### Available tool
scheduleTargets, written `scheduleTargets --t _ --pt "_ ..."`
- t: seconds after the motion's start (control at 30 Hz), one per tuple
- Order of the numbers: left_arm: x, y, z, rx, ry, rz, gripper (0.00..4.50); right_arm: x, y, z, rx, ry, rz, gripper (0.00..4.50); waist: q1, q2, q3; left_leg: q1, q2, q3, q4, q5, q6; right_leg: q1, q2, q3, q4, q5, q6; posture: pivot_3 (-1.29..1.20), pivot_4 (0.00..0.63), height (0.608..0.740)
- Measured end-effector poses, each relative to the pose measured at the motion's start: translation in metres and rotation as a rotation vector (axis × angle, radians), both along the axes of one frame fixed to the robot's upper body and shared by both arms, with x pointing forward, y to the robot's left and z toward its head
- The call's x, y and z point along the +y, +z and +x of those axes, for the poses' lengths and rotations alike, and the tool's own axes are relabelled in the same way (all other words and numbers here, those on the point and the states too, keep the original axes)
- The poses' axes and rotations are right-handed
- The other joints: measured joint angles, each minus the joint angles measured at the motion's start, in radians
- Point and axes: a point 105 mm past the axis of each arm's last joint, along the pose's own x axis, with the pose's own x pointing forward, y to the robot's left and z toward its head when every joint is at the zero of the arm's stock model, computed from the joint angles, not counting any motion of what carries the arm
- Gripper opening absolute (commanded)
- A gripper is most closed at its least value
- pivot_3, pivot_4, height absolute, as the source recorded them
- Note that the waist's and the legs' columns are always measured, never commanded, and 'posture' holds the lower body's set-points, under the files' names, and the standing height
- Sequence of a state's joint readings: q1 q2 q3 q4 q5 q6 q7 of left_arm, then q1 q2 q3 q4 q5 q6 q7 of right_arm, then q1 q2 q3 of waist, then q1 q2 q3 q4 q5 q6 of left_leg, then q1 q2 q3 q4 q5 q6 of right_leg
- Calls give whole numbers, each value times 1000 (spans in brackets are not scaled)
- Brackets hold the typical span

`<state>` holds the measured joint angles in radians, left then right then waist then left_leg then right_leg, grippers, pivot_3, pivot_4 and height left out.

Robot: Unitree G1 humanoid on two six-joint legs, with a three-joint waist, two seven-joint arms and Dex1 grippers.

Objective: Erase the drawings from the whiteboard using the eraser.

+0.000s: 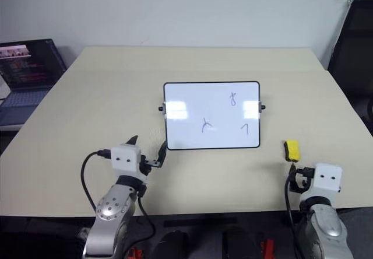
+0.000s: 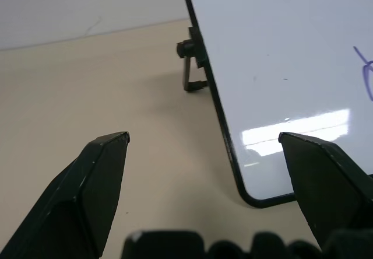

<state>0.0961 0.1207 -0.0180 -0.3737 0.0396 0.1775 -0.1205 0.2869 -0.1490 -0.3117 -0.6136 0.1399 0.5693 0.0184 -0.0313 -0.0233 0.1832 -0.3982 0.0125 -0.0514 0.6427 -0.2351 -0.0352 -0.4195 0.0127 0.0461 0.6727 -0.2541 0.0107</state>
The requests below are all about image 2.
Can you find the black-framed whiteboard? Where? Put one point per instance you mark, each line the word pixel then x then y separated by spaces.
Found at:
pixel 277 66

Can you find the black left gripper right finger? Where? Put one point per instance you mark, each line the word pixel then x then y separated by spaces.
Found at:
pixel 326 189

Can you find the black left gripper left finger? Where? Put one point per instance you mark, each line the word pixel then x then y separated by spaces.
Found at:
pixel 73 200

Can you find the black whiteboard stand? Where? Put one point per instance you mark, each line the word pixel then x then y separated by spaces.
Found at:
pixel 192 60

